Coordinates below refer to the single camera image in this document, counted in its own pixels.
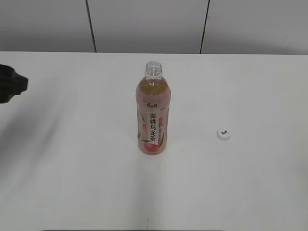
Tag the peach oolong tea bottle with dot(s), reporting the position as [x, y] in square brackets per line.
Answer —
[153, 96]

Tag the white bottle cap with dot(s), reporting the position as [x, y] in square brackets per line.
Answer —
[223, 134]

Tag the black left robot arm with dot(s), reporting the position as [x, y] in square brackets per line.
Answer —
[11, 83]

